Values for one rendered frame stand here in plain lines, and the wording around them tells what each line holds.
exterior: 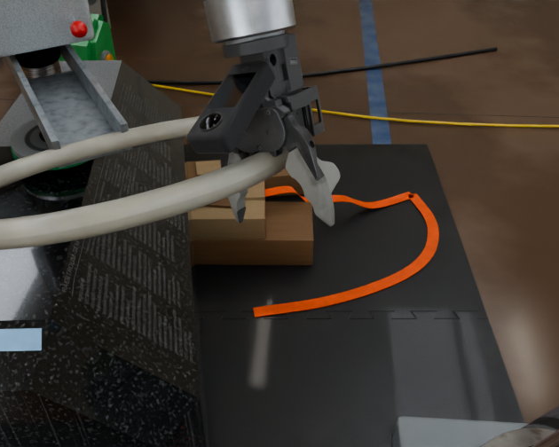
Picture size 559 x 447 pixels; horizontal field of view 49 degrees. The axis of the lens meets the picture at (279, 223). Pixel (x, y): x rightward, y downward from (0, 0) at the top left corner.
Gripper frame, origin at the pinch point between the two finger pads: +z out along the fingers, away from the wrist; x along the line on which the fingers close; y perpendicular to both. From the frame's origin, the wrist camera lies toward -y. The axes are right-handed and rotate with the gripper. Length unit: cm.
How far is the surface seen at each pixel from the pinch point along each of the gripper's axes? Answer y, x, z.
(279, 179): 156, 113, 46
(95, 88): 22, 51, -15
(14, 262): 7, 69, 13
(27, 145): 29, 88, -4
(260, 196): 124, 100, 42
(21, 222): -21.8, 13.3, -8.3
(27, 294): 2, 61, 17
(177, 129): 19.7, 31.6, -7.5
